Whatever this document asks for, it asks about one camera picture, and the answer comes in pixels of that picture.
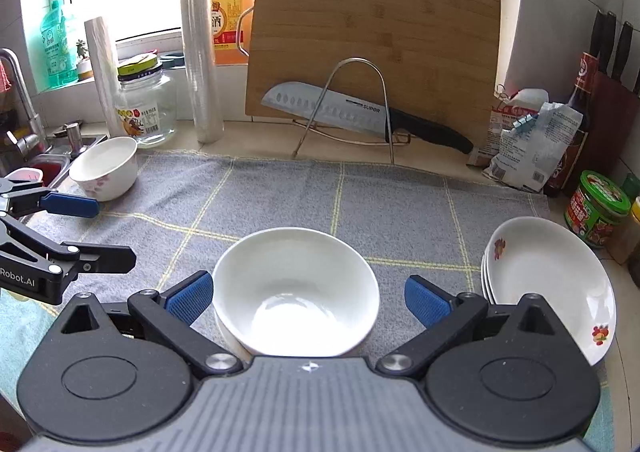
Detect grey checked table mat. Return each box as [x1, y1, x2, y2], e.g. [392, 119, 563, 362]
[0, 148, 616, 452]

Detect thin white plastic roll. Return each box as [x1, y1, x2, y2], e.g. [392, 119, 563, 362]
[85, 16, 126, 138]

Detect metal wire board rack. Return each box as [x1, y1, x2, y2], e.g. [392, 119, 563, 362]
[292, 56, 395, 165]

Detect plain white ceramic bowl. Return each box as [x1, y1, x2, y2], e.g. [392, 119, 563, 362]
[213, 227, 381, 358]

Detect white printed food bag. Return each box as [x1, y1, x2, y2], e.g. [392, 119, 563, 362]
[483, 102, 565, 193]

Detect steel kitchen knife black handle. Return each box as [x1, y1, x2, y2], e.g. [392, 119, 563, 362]
[260, 82, 473, 154]

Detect bamboo cutting board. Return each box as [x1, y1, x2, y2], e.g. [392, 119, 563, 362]
[245, 0, 501, 146]

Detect green lid sauce jar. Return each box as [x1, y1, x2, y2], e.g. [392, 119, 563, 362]
[564, 170, 631, 248]

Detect red white snack bag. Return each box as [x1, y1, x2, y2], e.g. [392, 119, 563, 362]
[466, 88, 549, 168]

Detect tall plastic wrap roll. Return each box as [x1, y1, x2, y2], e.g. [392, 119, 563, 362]
[180, 0, 224, 144]

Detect green dish soap bottle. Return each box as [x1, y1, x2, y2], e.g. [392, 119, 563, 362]
[40, 0, 77, 88]

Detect dark soy sauce bottle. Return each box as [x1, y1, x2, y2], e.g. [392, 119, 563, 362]
[544, 52, 598, 198]

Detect white plates floral stack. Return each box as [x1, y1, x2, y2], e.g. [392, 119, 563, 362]
[480, 217, 617, 365]

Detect dark red knife block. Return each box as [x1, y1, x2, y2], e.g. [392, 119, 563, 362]
[563, 11, 639, 196]

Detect chrome sink faucet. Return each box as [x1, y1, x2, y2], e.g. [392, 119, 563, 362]
[0, 48, 51, 160]

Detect small potted plant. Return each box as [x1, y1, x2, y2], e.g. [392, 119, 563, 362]
[76, 39, 93, 82]

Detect glass jar yellow green lid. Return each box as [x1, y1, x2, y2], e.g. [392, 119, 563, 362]
[115, 52, 177, 149]

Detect white bowl pink flowers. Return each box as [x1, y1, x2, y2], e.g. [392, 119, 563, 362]
[70, 137, 139, 203]

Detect yellow lid spice jar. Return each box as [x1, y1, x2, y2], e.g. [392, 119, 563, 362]
[606, 196, 640, 264]

